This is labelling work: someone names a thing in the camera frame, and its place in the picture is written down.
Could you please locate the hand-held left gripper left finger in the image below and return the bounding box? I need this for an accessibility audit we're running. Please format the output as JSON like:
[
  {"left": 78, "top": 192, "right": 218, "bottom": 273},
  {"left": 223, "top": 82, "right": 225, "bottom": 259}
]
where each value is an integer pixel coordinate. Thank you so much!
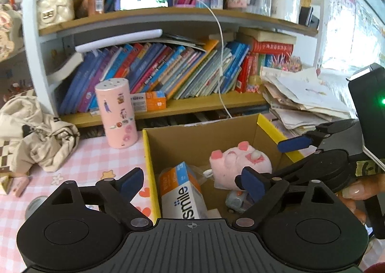
[{"left": 46, "top": 167, "right": 154, "bottom": 230}]

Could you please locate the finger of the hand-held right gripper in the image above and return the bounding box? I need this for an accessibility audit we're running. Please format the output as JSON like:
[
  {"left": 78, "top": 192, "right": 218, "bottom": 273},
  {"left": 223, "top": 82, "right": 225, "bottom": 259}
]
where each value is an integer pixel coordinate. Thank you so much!
[
  {"left": 265, "top": 161, "right": 305, "bottom": 186},
  {"left": 278, "top": 119, "right": 364, "bottom": 153}
]

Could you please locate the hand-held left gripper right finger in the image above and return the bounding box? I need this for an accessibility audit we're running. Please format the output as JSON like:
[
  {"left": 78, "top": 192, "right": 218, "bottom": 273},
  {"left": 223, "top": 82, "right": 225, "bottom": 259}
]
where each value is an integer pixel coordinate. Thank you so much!
[{"left": 235, "top": 166, "right": 340, "bottom": 229}]

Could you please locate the grey toy car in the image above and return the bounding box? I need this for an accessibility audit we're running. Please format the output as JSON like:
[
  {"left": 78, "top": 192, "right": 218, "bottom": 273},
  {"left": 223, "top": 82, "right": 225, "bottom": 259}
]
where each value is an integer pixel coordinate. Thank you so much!
[{"left": 225, "top": 190, "right": 256, "bottom": 215}]

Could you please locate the pink plush pig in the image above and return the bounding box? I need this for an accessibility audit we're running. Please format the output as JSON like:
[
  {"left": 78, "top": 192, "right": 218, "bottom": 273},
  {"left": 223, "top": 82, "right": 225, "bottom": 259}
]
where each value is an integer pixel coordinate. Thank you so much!
[{"left": 210, "top": 141, "right": 273, "bottom": 191}]

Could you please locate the orange white toothpaste box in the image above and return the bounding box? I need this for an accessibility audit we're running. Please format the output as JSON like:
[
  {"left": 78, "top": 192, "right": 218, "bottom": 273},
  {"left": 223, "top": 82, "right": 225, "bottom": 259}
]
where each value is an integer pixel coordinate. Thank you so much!
[{"left": 158, "top": 161, "right": 209, "bottom": 219}]

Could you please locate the yellow cardboard box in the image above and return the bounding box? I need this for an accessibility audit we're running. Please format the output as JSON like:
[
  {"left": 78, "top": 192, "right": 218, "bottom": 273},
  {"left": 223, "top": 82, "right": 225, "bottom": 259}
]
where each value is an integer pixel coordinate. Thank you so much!
[{"left": 141, "top": 113, "right": 306, "bottom": 222}]

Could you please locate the pink checked desktop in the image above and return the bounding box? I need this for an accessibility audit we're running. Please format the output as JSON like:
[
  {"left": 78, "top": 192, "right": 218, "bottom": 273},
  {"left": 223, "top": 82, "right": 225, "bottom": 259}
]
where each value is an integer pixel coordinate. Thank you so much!
[{"left": 0, "top": 135, "right": 163, "bottom": 222}]

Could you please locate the person's right hand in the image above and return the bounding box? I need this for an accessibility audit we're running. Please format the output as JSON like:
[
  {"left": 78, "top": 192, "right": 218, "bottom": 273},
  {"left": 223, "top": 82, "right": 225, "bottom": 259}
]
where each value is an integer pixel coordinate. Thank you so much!
[{"left": 337, "top": 175, "right": 385, "bottom": 227}]

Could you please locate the stack of loose papers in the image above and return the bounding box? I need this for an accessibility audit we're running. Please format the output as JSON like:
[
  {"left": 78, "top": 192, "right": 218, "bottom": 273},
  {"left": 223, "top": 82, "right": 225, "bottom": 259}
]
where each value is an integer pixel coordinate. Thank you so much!
[{"left": 260, "top": 65, "right": 358, "bottom": 138}]

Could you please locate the pink stickered cylinder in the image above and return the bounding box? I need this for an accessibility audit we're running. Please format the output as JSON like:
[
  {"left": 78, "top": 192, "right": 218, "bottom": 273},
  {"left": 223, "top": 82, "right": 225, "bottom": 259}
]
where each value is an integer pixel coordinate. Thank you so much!
[{"left": 95, "top": 78, "right": 139, "bottom": 150}]

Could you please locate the small orange box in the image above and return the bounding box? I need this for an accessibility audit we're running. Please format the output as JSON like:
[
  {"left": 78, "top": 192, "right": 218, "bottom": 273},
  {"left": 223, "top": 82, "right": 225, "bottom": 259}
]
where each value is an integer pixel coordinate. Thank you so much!
[{"left": 131, "top": 90, "right": 167, "bottom": 113}]

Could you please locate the cream printed cloth bag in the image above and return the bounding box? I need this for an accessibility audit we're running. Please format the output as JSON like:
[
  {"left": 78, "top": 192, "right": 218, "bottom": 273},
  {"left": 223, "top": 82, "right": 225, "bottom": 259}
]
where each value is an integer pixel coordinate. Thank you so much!
[{"left": 0, "top": 95, "right": 81, "bottom": 173}]

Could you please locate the grey round object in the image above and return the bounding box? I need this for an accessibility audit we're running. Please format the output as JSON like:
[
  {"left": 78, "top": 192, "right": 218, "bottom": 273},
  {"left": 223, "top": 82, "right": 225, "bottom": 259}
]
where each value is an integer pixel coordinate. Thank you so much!
[{"left": 25, "top": 196, "right": 50, "bottom": 221}]

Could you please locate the small black box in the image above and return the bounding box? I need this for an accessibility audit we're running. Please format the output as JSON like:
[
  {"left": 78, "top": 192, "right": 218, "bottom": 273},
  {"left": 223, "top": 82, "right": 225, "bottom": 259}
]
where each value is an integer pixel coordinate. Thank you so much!
[{"left": 299, "top": 6, "right": 319, "bottom": 28}]

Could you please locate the row of colourful books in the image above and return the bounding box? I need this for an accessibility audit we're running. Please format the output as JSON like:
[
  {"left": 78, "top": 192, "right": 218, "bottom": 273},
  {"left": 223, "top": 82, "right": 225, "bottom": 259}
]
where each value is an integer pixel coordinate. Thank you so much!
[{"left": 58, "top": 31, "right": 297, "bottom": 114}]

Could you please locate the pale yellow wedge pack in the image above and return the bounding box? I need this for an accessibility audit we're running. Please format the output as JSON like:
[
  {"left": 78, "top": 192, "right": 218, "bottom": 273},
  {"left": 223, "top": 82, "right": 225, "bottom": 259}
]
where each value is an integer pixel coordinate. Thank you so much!
[{"left": 0, "top": 175, "right": 14, "bottom": 196}]

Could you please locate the white container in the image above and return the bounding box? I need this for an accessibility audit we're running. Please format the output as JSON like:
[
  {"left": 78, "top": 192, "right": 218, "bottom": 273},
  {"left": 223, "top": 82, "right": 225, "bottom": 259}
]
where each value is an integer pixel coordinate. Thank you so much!
[{"left": 271, "top": 0, "right": 301, "bottom": 24}]

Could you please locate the wooden chessboard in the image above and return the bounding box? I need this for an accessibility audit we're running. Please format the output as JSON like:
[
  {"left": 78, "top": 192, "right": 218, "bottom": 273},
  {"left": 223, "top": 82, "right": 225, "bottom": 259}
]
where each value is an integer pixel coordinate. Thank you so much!
[{"left": 0, "top": 141, "right": 31, "bottom": 177}]

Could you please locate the white light bar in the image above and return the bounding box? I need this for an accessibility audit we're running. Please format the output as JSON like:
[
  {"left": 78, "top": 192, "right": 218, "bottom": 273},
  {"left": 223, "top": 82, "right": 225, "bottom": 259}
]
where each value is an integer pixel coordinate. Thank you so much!
[{"left": 75, "top": 29, "right": 163, "bottom": 53}]

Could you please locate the wooden bookshelf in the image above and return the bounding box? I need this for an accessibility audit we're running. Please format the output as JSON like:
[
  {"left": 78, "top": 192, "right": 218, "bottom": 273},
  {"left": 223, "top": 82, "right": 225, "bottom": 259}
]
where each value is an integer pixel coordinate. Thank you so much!
[{"left": 21, "top": 0, "right": 331, "bottom": 129}]

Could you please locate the cream quilted handbag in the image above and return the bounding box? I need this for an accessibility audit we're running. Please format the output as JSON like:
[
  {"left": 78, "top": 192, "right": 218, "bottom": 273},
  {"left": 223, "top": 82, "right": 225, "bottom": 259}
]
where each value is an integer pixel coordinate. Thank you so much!
[{"left": 37, "top": 0, "right": 75, "bottom": 29}]

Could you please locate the pink white decorative plaque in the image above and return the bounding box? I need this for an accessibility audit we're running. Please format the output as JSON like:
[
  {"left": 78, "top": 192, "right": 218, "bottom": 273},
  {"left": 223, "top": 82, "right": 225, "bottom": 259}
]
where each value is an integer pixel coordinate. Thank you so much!
[{"left": 0, "top": 4, "right": 25, "bottom": 61}]

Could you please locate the alphabet wall poster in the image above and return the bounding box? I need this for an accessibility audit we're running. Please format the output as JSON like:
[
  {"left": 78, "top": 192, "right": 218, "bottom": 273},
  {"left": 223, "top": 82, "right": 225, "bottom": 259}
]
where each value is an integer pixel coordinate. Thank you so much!
[{"left": 326, "top": 0, "right": 363, "bottom": 52}]

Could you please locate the white charging cable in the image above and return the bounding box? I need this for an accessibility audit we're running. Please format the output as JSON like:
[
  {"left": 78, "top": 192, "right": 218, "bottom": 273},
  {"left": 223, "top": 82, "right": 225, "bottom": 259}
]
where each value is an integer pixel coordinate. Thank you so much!
[{"left": 173, "top": 0, "right": 234, "bottom": 120}]

